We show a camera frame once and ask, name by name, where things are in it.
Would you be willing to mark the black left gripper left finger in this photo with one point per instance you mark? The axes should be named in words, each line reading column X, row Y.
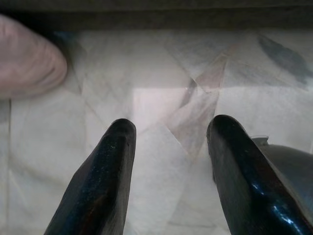
column 102, row 183

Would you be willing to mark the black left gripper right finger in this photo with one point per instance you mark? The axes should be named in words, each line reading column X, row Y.
column 244, row 183

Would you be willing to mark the pink pillow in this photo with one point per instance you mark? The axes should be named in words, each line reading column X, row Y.
column 27, row 63

